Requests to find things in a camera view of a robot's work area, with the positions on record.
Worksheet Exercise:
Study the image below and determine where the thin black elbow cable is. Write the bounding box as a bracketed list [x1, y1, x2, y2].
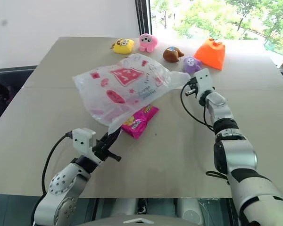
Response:
[205, 171, 230, 182]

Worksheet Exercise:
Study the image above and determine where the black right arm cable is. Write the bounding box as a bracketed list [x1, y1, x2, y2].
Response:
[180, 82, 215, 131]

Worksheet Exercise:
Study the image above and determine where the orange drawstring pouch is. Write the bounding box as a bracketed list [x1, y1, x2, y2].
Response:
[193, 37, 226, 71]

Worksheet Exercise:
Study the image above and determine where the grey robot torso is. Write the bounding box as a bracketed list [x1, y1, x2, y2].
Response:
[94, 198, 232, 226]

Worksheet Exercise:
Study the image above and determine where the yellow plush toy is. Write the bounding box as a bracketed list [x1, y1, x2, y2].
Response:
[109, 38, 135, 56]

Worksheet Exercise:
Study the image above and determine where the purple plush toy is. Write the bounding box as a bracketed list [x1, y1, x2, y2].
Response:
[183, 56, 203, 74]

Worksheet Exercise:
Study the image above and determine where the dark window frame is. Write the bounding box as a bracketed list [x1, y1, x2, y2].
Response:
[134, 0, 152, 38]

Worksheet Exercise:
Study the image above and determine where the pink snack packet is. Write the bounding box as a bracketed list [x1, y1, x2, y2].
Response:
[120, 105, 159, 140]

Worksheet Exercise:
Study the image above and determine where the pink plush toy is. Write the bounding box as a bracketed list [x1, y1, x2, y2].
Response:
[138, 33, 160, 53]

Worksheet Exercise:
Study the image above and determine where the clear plastic bag pink print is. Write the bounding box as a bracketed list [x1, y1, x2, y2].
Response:
[72, 53, 191, 135]

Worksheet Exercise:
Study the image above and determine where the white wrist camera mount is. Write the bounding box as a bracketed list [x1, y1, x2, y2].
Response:
[71, 128, 103, 165]
[193, 68, 216, 99]

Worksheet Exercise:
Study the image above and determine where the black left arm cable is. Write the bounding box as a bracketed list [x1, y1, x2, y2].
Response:
[32, 132, 74, 222]

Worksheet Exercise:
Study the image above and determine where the dark furniture beside table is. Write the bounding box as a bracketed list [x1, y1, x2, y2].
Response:
[0, 65, 36, 130]

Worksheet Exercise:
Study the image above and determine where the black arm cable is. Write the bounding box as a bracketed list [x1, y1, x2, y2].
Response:
[180, 82, 215, 131]
[32, 132, 74, 222]

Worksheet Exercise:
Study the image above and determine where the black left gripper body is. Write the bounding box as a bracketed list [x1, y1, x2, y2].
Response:
[92, 138, 122, 163]

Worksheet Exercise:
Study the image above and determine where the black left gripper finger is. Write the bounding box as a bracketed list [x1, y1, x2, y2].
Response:
[100, 131, 114, 146]
[107, 130, 122, 153]

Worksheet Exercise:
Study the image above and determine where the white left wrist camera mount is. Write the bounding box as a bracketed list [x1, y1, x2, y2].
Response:
[71, 128, 103, 165]

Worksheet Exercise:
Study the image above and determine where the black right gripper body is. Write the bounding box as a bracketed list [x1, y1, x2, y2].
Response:
[185, 83, 200, 98]

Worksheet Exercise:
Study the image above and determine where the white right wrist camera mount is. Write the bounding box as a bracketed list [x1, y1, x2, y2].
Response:
[193, 68, 216, 99]

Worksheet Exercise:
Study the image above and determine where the brown plush toy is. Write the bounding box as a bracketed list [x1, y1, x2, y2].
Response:
[162, 46, 185, 63]

